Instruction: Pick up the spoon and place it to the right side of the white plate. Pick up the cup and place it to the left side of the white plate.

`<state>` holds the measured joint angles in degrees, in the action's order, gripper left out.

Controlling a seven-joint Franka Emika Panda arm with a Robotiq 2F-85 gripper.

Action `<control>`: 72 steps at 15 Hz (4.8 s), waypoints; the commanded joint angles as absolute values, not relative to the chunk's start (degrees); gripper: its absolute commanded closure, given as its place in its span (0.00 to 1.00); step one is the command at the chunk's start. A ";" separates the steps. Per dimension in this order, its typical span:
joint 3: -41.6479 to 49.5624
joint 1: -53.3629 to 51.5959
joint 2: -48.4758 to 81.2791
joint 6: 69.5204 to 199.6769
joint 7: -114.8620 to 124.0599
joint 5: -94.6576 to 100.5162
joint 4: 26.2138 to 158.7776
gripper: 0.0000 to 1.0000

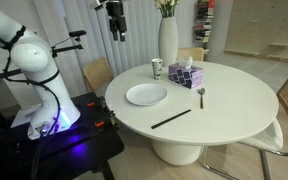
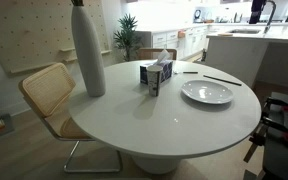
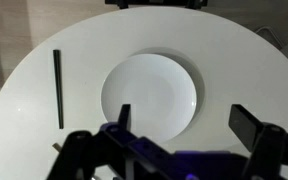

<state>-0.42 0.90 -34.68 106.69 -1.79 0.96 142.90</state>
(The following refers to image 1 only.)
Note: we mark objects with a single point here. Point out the flowers with green stems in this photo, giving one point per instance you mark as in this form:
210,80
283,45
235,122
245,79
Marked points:
166,8

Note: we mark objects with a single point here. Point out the white tissue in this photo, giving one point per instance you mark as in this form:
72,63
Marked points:
185,62

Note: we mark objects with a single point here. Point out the white patterned paper cup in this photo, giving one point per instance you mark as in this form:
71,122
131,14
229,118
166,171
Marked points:
157,69

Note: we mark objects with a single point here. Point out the white round plate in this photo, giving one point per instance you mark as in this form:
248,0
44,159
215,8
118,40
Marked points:
146,94

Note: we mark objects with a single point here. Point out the wooden cane back chair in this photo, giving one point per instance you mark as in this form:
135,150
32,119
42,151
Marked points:
192,54

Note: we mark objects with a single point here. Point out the white table pedestal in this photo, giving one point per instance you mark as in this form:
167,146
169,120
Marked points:
175,153

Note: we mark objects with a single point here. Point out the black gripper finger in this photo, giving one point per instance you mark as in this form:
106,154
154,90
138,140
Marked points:
122,30
114,30

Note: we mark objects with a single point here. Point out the white paper sheet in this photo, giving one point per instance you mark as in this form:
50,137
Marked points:
22,116

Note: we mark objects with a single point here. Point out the black chopsticks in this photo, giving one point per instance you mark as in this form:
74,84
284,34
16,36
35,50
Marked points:
170,119

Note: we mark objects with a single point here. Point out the light plywood chair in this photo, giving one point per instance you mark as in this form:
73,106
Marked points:
97,73

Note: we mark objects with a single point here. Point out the white pleated curtain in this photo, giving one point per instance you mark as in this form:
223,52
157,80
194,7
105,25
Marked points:
90,50

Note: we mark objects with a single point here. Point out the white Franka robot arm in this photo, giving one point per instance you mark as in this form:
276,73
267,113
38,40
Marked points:
34,60

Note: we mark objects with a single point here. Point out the tall white vase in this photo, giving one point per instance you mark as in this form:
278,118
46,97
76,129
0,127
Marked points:
168,40

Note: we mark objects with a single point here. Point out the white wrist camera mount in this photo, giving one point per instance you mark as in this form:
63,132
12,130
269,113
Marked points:
100,5

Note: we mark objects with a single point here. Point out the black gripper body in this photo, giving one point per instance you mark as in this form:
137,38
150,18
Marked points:
114,8

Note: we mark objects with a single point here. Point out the black camera on stand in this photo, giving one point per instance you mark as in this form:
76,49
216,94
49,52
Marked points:
77,33

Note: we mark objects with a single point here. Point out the wooden pegboard with shelves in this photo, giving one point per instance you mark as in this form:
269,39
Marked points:
260,26

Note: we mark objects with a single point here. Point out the black robot cart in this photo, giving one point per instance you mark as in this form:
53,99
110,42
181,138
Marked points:
84,150

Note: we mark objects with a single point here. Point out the black orange clamp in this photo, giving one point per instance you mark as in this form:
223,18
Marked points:
99,123
91,104

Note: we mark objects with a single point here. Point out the purple patterned tissue box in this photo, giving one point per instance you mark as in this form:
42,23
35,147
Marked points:
185,76

